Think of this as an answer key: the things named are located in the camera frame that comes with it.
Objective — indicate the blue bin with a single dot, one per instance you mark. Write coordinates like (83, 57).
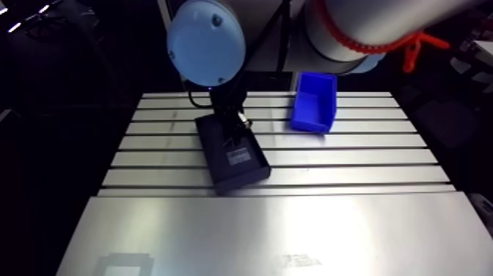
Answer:
(308, 111)

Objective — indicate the dark blue-grey tray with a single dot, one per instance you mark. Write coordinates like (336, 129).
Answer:
(237, 165)

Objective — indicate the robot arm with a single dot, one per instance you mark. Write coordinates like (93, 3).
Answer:
(208, 42)

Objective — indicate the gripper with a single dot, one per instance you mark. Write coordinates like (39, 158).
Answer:
(228, 99)

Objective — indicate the steel bolt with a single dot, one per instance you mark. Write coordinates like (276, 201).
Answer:
(244, 120)

